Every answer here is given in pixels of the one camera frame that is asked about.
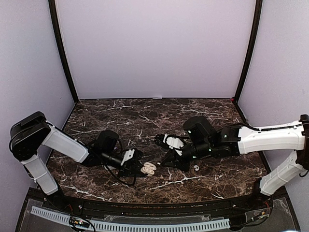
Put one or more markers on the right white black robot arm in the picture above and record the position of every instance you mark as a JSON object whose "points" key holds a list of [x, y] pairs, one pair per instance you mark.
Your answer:
{"points": [[203, 141]]}

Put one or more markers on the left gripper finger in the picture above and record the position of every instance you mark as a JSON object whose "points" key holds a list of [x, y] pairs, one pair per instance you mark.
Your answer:
{"points": [[131, 173], [140, 162]]}

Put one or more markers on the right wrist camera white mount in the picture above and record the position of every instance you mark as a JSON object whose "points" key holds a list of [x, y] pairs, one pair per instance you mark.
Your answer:
{"points": [[174, 143]]}

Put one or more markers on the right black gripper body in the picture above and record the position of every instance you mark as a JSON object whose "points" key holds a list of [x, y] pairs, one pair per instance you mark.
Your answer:
{"points": [[185, 166]]}

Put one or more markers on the black front table rail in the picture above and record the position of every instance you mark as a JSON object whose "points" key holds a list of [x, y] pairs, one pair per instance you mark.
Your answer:
{"points": [[227, 207]]}

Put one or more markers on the white slotted cable duct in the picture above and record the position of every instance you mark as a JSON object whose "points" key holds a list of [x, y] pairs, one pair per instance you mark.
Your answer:
{"points": [[93, 225]]}

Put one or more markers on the left black frame post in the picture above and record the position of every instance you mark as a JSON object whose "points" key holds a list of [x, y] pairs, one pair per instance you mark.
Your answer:
{"points": [[61, 50]]}

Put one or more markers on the right black frame post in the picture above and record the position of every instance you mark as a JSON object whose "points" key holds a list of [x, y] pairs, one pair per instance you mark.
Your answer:
{"points": [[250, 49]]}

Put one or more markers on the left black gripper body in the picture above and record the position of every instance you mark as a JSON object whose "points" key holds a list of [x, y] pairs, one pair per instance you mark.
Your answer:
{"points": [[126, 166]]}

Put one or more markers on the beige earbud charging case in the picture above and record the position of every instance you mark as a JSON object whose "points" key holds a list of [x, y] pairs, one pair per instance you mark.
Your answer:
{"points": [[148, 168]]}

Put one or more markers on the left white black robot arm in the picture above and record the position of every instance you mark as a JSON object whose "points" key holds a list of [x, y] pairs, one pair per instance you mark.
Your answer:
{"points": [[35, 130]]}

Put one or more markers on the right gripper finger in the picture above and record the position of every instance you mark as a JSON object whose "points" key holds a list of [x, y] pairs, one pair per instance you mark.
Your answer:
{"points": [[169, 156], [173, 164]]}

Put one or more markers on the black frame post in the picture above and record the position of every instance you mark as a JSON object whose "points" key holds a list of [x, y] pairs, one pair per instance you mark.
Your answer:
{"points": [[61, 50], [250, 49]]}

